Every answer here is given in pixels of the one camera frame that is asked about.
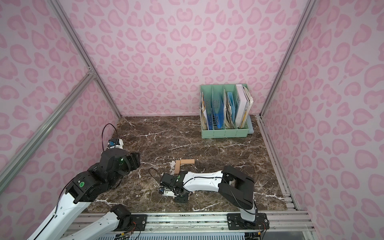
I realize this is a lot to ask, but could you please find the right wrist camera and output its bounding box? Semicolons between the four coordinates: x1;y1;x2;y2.
159;187;177;198

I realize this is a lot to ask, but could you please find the wooden block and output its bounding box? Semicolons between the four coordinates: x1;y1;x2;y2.
180;159;195;166
174;160;181;175

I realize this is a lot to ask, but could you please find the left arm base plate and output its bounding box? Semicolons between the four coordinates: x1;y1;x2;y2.
115;214;148;232

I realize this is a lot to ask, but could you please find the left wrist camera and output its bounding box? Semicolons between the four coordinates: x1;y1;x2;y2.
107;138;124;149

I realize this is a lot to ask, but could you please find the blue folder in organizer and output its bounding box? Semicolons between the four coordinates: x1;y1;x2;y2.
212;93;225;129

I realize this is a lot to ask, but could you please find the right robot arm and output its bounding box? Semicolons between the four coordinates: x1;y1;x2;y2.
159;166;258;223

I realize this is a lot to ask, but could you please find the white book in organizer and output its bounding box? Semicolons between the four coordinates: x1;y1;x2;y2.
236;84;250;129

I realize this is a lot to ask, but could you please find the aluminium front rail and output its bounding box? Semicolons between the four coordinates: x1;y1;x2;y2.
56;210;316;240

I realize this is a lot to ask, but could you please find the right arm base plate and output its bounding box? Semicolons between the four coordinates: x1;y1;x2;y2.
227;213;270;231

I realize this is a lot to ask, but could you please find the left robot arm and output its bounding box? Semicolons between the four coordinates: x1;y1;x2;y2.
29;148;141;240

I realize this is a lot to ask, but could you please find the green file organizer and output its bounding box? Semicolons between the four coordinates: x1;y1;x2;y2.
200;84;249;139

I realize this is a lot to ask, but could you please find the light blue object behind organizer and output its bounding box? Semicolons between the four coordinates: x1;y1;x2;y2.
247;115;254;135

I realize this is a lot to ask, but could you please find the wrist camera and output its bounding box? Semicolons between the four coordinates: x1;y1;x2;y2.
107;138;124;149
159;187;177;198

